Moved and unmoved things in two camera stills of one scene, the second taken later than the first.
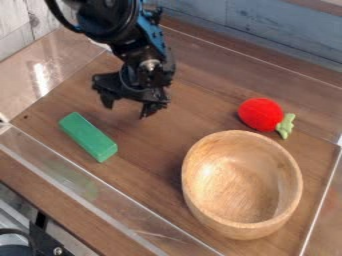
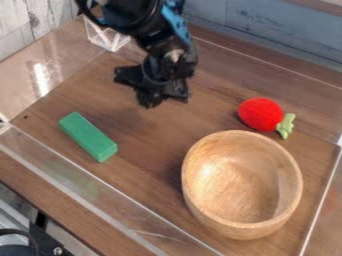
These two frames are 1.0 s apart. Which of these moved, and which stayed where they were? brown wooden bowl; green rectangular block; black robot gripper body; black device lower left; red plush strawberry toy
Moved: black robot gripper body
Stayed: brown wooden bowl; green rectangular block; red plush strawberry toy; black device lower left
